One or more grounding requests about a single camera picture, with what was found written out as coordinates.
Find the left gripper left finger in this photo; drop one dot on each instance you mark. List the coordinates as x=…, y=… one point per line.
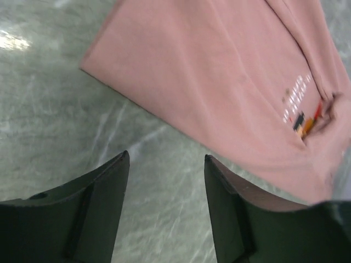
x=74, y=222

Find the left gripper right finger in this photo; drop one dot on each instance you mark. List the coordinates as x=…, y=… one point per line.
x=250, y=224

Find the pink t shirt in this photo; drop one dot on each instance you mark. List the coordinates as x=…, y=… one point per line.
x=260, y=83

